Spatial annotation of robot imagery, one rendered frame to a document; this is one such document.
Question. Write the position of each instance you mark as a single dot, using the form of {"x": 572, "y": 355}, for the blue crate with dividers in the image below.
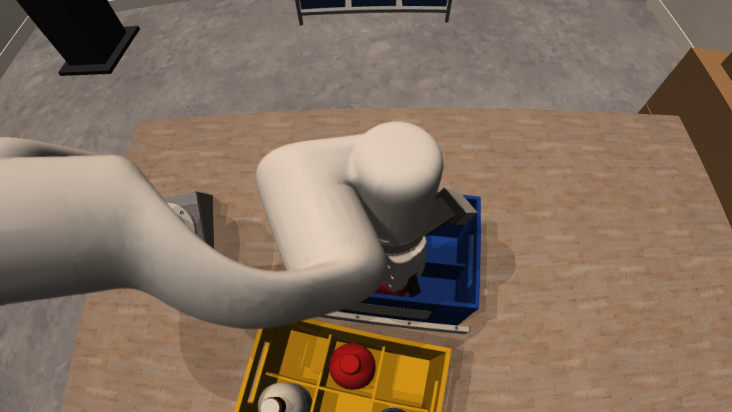
{"x": 448, "y": 280}

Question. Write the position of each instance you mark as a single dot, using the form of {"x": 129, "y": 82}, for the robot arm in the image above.
{"x": 72, "y": 223}

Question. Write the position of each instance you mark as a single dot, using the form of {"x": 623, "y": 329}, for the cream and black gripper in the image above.
{"x": 402, "y": 269}

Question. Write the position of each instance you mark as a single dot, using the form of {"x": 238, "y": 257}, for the orange divided crate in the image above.
{"x": 409, "y": 373}

